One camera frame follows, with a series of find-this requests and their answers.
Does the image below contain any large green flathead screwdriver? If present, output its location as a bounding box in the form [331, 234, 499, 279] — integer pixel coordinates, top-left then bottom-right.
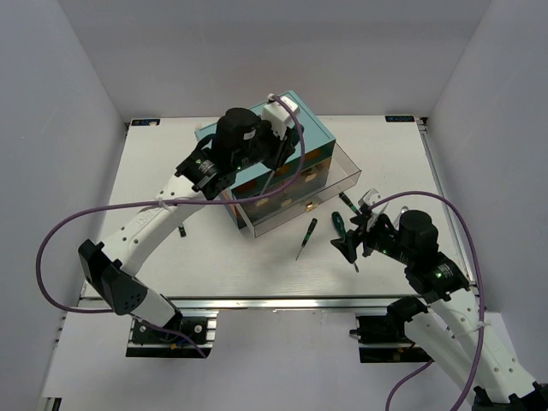
[331, 211, 359, 273]

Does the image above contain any clear bottom drawer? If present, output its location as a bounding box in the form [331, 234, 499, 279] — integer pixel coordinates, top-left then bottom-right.
[231, 145, 361, 237]

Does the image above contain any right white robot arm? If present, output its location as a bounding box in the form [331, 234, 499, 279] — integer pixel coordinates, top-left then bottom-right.
[331, 210, 547, 410]

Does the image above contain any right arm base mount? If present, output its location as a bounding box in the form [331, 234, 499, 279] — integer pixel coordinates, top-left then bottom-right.
[349, 296, 431, 364]

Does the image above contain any gold drawer handle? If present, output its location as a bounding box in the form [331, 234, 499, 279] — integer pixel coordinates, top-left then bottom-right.
[305, 202, 317, 212]

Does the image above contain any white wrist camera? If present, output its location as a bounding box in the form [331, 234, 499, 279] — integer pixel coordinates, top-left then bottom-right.
[260, 96, 293, 140]
[358, 188, 388, 231]

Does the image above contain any small precision screwdriver centre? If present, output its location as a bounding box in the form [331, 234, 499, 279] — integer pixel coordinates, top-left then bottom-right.
[295, 218, 318, 259]

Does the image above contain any aluminium table edge rail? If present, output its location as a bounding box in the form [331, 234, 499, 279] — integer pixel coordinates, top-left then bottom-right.
[171, 295, 402, 310]

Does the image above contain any teal drawer cabinet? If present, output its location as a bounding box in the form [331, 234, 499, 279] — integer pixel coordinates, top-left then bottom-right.
[194, 90, 337, 232]

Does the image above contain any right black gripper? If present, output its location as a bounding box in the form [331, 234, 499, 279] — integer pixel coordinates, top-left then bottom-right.
[330, 211, 414, 265]

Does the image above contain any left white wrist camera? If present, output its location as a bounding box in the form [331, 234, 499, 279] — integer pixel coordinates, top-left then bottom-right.
[260, 96, 293, 140]

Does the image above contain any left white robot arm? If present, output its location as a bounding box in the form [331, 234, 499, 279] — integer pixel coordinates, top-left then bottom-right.
[78, 98, 303, 342]

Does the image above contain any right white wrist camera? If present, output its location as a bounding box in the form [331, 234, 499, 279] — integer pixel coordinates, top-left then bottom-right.
[358, 188, 388, 231]

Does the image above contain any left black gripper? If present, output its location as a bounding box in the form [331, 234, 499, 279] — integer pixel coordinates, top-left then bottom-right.
[233, 116, 295, 173]

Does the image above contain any small precision screwdriver right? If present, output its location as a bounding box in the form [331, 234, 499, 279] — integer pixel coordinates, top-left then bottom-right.
[338, 193, 360, 215]

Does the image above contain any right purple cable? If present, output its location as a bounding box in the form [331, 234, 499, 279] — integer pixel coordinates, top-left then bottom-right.
[367, 191, 485, 411]

